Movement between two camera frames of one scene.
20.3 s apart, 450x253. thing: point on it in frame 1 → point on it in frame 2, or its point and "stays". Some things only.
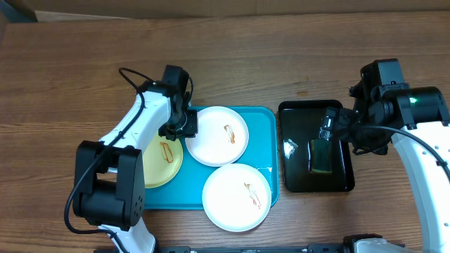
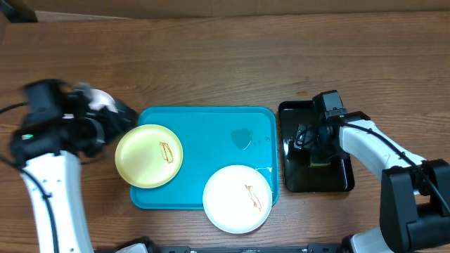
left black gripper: x=191 y=131 → x=117 y=129
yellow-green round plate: x=162 y=160 stays
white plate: x=237 y=197 stays
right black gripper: x=337 y=124 → x=313 y=148
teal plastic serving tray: x=262 y=152 stays
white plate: x=222 y=137 → x=100 y=99
